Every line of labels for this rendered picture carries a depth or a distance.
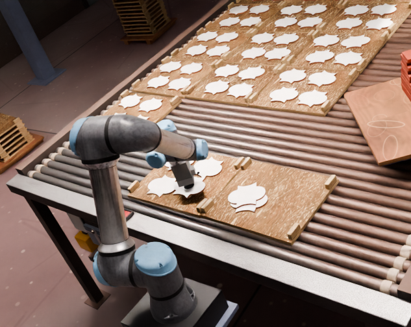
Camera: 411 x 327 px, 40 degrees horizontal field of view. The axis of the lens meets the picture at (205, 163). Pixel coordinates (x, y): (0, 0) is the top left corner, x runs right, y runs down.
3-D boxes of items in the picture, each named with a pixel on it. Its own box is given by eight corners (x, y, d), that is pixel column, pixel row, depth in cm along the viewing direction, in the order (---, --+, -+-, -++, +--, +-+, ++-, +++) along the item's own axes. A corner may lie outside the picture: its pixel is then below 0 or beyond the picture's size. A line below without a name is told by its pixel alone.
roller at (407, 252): (417, 268, 174) (416, 255, 171) (49, 163, 297) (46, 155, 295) (423, 257, 177) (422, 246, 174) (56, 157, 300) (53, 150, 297)
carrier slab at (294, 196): (291, 246, 191) (291, 242, 190) (201, 217, 217) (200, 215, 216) (339, 181, 210) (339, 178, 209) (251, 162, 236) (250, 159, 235)
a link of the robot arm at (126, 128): (141, 108, 156) (210, 135, 201) (108, 110, 161) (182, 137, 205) (141, 148, 155) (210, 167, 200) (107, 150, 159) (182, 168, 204)
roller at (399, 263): (410, 279, 171) (410, 267, 169) (43, 169, 294) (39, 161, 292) (417, 269, 174) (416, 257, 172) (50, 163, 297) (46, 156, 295)
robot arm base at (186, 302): (173, 331, 171) (163, 309, 166) (142, 311, 181) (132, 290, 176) (206, 299, 179) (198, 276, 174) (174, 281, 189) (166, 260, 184)
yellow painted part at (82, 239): (92, 253, 269) (71, 217, 255) (80, 248, 274) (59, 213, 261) (103, 241, 273) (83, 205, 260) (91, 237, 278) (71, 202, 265)
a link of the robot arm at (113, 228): (135, 294, 170) (104, 117, 159) (93, 292, 176) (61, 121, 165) (153, 278, 181) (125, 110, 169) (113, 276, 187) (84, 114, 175)
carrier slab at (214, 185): (200, 218, 217) (199, 215, 216) (128, 197, 243) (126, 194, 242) (248, 163, 236) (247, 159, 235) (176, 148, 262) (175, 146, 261)
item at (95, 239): (113, 259, 252) (97, 230, 242) (94, 250, 261) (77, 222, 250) (130, 241, 258) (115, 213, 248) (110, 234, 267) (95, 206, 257)
